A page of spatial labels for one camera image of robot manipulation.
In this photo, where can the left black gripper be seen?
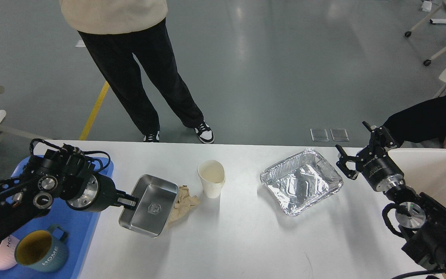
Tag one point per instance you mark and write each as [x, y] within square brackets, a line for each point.
[99, 194]

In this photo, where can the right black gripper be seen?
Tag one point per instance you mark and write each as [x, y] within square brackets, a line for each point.
[381, 172]

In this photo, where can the stainless steel box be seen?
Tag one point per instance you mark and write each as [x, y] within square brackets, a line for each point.
[157, 198]

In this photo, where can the aluminium foil tray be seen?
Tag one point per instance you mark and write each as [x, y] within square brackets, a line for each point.
[301, 181]

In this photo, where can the teal mug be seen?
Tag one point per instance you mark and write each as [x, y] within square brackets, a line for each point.
[43, 250]

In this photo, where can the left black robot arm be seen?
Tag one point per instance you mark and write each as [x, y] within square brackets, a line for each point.
[54, 172]

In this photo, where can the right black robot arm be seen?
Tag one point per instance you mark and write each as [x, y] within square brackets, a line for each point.
[417, 218]

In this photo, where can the blue plastic tray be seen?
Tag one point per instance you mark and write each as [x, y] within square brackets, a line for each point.
[79, 224]

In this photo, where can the crumpled brown paper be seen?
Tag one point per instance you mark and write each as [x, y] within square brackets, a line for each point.
[184, 203]

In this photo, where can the white plastic bin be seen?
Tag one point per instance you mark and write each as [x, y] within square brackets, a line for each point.
[425, 171]

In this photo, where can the seated person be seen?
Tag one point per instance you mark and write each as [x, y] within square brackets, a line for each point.
[421, 122]

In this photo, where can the white paper cup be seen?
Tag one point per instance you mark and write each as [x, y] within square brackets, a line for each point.
[212, 177]

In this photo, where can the pink mug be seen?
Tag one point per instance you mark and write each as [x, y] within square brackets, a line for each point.
[7, 250]

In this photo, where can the standing person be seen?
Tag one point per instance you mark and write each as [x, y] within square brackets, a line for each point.
[124, 37]

